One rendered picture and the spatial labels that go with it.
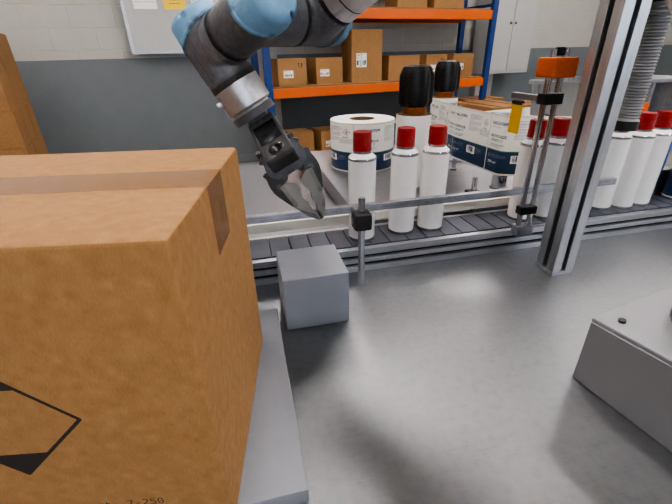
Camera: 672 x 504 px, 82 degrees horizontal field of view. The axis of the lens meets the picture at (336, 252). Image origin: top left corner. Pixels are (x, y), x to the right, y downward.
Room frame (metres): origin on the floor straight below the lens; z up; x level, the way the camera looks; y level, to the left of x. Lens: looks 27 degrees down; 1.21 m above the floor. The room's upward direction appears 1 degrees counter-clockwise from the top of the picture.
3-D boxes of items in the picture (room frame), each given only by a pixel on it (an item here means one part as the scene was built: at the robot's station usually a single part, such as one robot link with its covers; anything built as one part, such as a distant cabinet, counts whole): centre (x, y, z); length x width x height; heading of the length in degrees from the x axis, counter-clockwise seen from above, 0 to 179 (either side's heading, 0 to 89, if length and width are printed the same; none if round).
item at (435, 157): (0.75, -0.20, 0.98); 0.05 x 0.05 x 0.20
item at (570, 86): (2.72, -1.64, 0.91); 0.60 x 0.40 x 0.22; 115
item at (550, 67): (0.73, -0.36, 1.05); 0.10 x 0.04 x 0.33; 13
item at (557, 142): (0.80, -0.45, 0.98); 0.05 x 0.05 x 0.20
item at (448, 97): (1.40, -0.38, 1.04); 0.09 x 0.09 x 0.29
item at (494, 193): (0.68, -0.07, 0.96); 1.07 x 0.01 x 0.01; 103
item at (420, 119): (1.03, -0.21, 1.03); 0.09 x 0.09 x 0.30
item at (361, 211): (0.63, -0.04, 0.91); 0.07 x 0.03 x 0.17; 13
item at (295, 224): (0.75, -0.05, 0.91); 1.07 x 0.01 x 0.02; 103
